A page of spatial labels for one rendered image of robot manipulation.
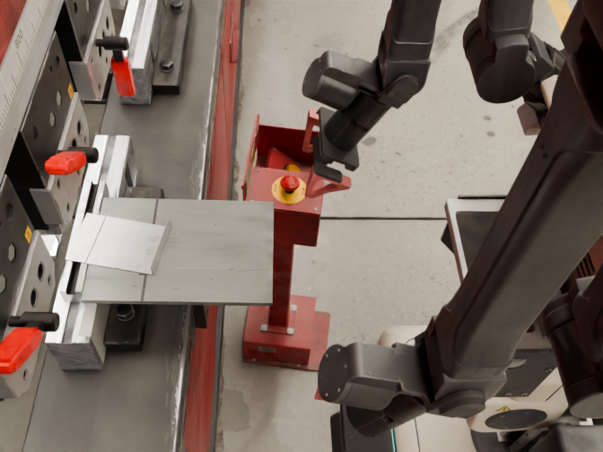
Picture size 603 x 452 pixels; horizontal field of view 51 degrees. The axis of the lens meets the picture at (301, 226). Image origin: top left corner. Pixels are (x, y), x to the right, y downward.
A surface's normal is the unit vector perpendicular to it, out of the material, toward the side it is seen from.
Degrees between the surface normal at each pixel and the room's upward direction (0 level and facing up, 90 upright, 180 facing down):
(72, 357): 90
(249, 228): 0
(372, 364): 22
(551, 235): 90
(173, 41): 0
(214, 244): 0
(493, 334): 89
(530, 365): 90
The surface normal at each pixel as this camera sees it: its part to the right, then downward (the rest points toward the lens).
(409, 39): 0.00, 0.64
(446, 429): 0.06, -0.58
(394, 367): 0.43, -0.54
